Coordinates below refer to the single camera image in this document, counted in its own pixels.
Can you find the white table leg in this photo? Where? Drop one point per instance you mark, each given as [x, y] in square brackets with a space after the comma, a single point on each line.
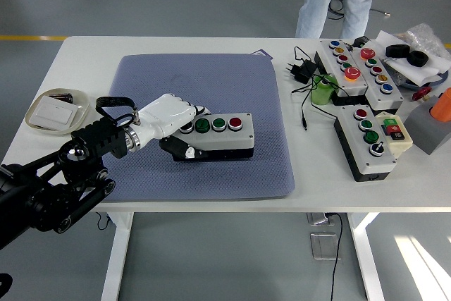
[116, 262]
[366, 262]

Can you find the red knob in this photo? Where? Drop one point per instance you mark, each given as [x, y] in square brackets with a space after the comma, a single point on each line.
[421, 94]

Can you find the clear bubble wrap bag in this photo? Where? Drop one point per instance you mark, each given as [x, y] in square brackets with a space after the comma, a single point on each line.
[423, 35]

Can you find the purple card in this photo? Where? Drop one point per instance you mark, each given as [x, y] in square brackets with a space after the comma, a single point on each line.
[266, 55]

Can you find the cream three-button switch box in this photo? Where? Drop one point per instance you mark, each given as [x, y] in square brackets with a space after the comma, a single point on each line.
[403, 144]

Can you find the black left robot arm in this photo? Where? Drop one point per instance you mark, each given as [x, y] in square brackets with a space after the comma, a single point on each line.
[102, 135]

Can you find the black power adapter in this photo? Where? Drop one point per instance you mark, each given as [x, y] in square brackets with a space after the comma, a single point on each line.
[303, 70]

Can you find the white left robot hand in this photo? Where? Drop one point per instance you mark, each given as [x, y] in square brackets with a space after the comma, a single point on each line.
[162, 114]

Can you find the metal floor socket plate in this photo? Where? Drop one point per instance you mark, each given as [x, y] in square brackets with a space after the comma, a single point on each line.
[315, 219]
[324, 246]

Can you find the grey four-button control box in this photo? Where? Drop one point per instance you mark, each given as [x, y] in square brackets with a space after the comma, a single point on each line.
[229, 139]
[378, 165]

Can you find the white wall switch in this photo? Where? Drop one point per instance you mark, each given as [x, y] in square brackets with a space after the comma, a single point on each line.
[53, 112]

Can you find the grey-blue textured mat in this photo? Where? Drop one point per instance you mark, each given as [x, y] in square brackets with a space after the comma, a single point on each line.
[218, 79]

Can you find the grey five-button control box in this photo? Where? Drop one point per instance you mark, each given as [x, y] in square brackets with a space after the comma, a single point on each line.
[391, 98]
[356, 86]

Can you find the white oval dish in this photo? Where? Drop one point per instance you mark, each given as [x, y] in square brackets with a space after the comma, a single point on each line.
[81, 103]

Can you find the orange cylinder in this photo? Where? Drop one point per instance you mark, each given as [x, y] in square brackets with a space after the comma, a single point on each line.
[442, 109]

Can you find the small black device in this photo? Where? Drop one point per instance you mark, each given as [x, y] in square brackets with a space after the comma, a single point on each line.
[361, 41]

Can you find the blue-grey round plate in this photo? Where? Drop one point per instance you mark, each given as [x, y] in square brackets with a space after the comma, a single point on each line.
[442, 79]

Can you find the green plastic bottle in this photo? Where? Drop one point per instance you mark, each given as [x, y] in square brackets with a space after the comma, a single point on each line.
[320, 94]

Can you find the white foam sheet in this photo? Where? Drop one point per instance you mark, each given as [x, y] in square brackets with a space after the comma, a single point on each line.
[423, 72]

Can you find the small dark brown object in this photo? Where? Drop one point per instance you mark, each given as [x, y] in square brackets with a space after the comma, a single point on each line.
[65, 97]

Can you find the grey wedge block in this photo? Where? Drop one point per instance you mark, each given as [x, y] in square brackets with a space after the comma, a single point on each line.
[423, 128]

